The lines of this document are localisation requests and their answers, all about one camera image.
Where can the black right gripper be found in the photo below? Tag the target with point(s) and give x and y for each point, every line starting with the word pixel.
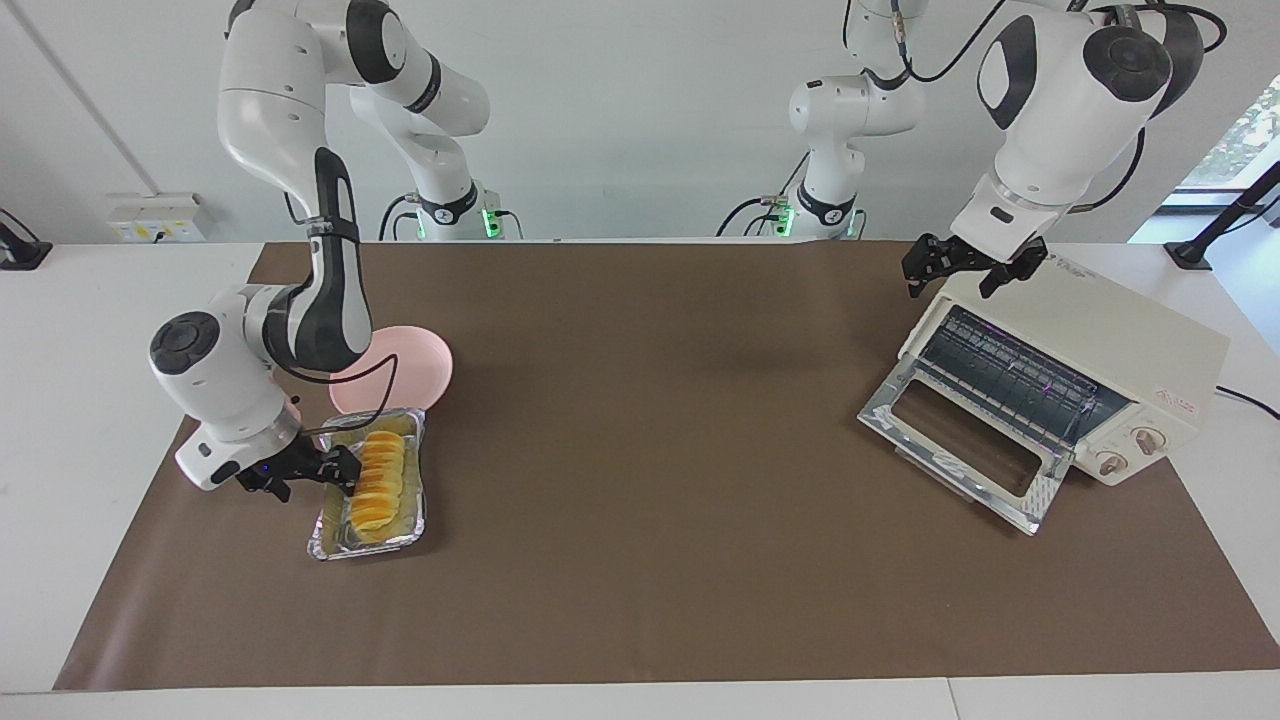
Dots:
pixel 290 465

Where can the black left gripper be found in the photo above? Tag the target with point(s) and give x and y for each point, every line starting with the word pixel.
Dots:
pixel 985 258

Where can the sliced yellow bread loaf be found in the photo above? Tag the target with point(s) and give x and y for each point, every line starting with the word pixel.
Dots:
pixel 378 490

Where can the aluminium foil tray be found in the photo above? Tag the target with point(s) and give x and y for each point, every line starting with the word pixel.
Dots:
pixel 415 500

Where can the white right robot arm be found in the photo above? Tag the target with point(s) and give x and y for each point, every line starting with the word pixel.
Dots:
pixel 285 110

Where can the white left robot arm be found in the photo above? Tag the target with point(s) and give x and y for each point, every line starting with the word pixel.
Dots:
pixel 1060 110

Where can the metal oven rack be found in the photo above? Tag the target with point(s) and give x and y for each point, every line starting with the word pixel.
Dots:
pixel 1020 375

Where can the cream toaster oven body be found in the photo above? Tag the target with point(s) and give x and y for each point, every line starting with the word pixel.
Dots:
pixel 1120 330

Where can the cream oven knob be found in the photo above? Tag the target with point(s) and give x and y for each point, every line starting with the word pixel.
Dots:
pixel 1110 463
pixel 1148 438

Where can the pink round plate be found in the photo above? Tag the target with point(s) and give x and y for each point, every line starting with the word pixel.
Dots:
pixel 420 365

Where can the black table clamp stand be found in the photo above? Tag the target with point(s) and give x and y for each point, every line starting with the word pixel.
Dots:
pixel 1215 225

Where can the white power strip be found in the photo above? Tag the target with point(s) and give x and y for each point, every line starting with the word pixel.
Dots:
pixel 160 218

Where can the window with greenery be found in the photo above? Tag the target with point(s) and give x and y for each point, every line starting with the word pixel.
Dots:
pixel 1245 135

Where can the brown table mat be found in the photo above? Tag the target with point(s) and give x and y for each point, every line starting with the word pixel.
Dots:
pixel 640 520

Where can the small black table clamp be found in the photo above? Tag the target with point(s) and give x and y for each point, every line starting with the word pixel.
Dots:
pixel 22 250

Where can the glass oven door, metal frame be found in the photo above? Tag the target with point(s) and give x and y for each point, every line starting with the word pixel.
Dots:
pixel 1040 500

